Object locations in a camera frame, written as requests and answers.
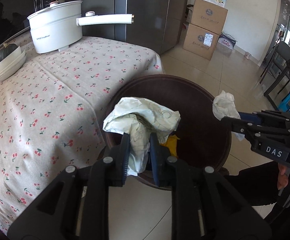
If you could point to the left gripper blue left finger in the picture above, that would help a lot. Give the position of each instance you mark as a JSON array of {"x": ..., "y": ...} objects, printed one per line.
[{"x": 121, "y": 158}]

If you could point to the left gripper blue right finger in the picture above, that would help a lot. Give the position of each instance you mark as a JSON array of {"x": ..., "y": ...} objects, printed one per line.
[{"x": 160, "y": 158}]

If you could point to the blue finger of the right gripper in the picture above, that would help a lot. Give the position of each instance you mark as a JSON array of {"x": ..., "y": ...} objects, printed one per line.
[{"x": 250, "y": 117}]

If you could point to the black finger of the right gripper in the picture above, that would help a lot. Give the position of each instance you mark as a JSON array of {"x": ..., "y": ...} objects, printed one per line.
[{"x": 235, "y": 125}]

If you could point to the yellow wrapper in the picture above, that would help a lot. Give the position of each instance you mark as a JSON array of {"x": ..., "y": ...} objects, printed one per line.
[{"x": 170, "y": 142}]

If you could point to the white tissue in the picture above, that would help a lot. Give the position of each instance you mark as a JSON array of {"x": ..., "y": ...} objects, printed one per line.
[{"x": 223, "y": 106}]

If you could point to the printed paper wad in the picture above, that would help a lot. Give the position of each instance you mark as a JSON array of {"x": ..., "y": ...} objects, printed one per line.
[{"x": 139, "y": 117}]

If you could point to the black chair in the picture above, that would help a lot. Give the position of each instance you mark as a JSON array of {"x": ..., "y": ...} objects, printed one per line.
[{"x": 279, "y": 59}]

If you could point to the small printed box on floor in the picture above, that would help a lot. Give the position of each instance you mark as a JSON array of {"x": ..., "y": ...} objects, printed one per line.
[{"x": 227, "y": 40}]

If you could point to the cherry print tablecloth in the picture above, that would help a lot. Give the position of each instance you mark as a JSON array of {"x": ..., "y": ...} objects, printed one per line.
[{"x": 51, "y": 112}]

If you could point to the lower cardboard box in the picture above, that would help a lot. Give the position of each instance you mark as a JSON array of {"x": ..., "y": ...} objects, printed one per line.
[{"x": 200, "y": 41}]

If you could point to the cardboard box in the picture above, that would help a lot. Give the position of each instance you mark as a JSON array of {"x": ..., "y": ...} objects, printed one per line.
[
  {"x": 209, "y": 16},
  {"x": 200, "y": 41}
]

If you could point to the upper cardboard box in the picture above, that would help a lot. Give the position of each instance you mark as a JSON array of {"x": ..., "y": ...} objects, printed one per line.
[{"x": 209, "y": 16}]

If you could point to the grey refrigerator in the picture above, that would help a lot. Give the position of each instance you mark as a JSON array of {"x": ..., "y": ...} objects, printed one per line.
[{"x": 157, "y": 23}]

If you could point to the white electric cooking pot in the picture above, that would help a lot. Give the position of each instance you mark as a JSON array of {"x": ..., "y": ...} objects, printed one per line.
[{"x": 60, "y": 25}]

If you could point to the white stacked dishes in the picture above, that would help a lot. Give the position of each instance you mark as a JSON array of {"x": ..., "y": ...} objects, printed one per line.
[{"x": 12, "y": 63}]

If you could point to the green kabocha squash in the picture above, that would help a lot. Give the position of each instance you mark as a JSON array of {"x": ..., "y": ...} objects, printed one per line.
[{"x": 6, "y": 50}]

